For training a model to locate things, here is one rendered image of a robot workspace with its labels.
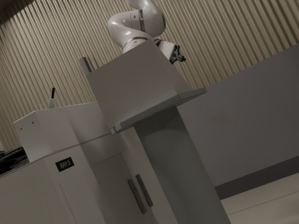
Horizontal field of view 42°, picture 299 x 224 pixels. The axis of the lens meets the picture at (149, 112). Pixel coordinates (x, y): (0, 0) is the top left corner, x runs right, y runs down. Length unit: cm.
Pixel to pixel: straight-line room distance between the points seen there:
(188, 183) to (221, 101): 201
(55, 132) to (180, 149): 40
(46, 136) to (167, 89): 39
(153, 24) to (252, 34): 171
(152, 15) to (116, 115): 48
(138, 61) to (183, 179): 40
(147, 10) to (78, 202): 79
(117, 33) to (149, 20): 14
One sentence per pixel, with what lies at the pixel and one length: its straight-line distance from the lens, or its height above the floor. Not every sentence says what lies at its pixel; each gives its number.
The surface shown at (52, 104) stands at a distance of 187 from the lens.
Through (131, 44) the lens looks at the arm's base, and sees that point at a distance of 141.
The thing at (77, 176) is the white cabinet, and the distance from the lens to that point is 125.
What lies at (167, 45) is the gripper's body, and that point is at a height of 112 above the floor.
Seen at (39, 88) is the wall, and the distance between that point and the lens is 397.
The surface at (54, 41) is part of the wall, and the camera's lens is 385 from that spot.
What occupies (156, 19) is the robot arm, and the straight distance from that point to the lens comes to 155.
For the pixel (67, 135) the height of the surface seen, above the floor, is 86.
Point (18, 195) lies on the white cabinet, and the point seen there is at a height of 75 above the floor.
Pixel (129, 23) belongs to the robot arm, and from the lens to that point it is 155.
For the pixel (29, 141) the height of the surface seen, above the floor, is 89.
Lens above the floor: 75
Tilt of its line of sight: 3 degrees up
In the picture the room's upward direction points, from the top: 25 degrees counter-clockwise
